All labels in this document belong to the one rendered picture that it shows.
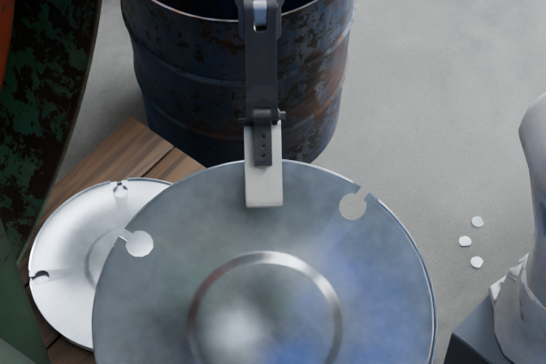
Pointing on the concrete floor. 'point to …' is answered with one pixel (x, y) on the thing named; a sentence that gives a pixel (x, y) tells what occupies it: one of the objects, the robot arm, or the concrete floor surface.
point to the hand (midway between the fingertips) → (262, 162)
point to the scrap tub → (236, 49)
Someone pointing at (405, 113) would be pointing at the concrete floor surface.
